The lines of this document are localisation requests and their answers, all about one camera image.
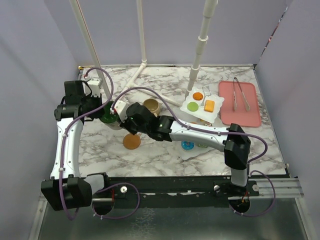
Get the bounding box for beige ceramic cup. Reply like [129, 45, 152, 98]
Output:
[143, 98, 161, 116]

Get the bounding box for green ceramic mug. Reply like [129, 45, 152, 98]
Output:
[99, 101, 122, 131]

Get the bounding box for blue frosted donut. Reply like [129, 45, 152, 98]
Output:
[180, 141, 195, 152]

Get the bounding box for green round pastry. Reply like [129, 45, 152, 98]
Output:
[187, 101, 199, 112]

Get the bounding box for orange cookie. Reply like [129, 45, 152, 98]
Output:
[192, 92, 204, 101]

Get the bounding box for white tiered serving stand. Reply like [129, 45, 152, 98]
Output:
[179, 86, 224, 160]

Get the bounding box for pink serving tray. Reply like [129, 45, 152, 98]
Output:
[218, 81, 262, 128]

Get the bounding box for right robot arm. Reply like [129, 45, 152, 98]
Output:
[112, 102, 251, 196]

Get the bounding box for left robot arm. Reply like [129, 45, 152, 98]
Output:
[41, 78, 111, 211]

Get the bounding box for wooden coaster near edge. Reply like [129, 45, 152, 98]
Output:
[122, 133, 141, 150]

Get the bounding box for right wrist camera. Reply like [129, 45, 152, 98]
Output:
[110, 100, 129, 122]

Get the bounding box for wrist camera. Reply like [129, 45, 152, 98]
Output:
[110, 100, 129, 122]
[86, 78, 102, 98]

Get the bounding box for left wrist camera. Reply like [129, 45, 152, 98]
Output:
[86, 78, 102, 98]

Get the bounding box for white pvc frame middle pole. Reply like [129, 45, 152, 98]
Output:
[124, 0, 181, 107]

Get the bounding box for white pvc frame pole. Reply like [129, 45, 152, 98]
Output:
[184, 0, 219, 97]
[69, 0, 111, 97]
[124, 0, 181, 107]

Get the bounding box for white pvc frame left pole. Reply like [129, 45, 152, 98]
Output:
[69, 0, 111, 97]

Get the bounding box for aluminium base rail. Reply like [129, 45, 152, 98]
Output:
[41, 177, 303, 208]

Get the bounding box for white pvc frame right pole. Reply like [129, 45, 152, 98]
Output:
[184, 0, 219, 97]

